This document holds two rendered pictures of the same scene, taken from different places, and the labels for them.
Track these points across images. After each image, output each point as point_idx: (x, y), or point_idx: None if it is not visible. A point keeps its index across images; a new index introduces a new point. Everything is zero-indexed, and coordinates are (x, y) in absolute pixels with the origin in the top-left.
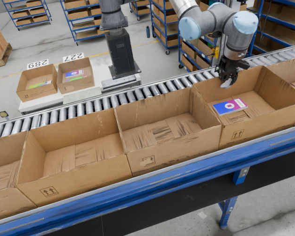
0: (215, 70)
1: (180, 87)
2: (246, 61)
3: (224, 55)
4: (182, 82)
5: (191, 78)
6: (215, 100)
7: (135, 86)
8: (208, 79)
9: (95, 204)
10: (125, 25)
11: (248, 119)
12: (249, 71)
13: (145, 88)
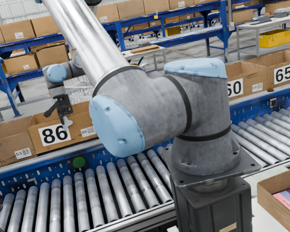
0: (72, 111)
1: (97, 205)
2: (44, 113)
3: (66, 92)
4: (89, 223)
5: (72, 226)
6: (78, 140)
7: (172, 205)
8: (80, 112)
9: None
10: (168, 146)
11: (76, 103)
12: (41, 126)
13: (153, 200)
